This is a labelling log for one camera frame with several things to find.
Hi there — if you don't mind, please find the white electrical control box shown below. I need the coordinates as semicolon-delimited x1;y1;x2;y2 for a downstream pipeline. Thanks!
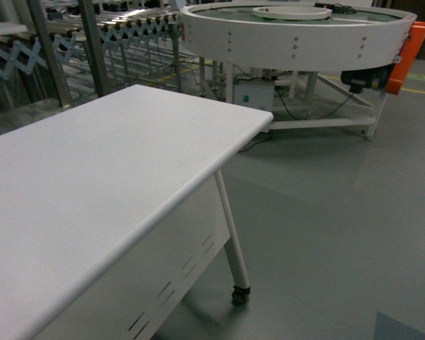
233;79;275;112

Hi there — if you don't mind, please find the white table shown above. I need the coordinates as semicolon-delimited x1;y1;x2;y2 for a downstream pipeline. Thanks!
0;86;273;339

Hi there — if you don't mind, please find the white round rotary conveyor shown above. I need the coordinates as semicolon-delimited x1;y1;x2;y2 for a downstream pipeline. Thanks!
180;1;417;139

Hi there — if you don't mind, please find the black conveyor motor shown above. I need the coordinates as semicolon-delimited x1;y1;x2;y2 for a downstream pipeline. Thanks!
340;65;392;94

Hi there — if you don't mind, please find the expandable scissor roller conveyor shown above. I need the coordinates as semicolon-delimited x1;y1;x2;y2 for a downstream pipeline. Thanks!
0;1;181;112

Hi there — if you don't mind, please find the orange motor guard cover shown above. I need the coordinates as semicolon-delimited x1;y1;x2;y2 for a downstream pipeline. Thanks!
385;21;425;95

